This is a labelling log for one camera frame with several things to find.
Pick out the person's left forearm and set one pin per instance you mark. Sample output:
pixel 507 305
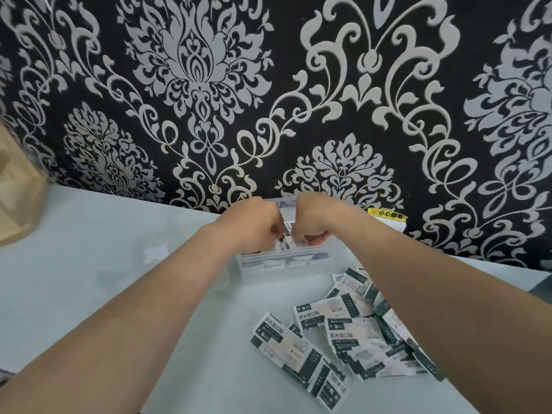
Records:
pixel 108 332

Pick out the person's left hand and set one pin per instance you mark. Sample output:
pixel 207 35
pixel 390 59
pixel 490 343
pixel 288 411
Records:
pixel 250 228

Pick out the green white cardboard carton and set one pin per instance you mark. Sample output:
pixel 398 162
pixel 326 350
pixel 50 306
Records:
pixel 543 291

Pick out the person's right hand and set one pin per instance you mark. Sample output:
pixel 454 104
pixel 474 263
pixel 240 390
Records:
pixel 315 219

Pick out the pile of white green packets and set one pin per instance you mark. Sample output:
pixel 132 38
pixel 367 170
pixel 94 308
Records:
pixel 345 336

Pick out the white wall socket yellow label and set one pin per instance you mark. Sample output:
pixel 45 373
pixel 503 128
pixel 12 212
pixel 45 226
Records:
pixel 388 217

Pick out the clear plastic box lid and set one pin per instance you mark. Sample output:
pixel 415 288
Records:
pixel 155 253

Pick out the person's right forearm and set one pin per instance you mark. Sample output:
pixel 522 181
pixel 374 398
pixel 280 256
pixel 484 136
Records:
pixel 453 306

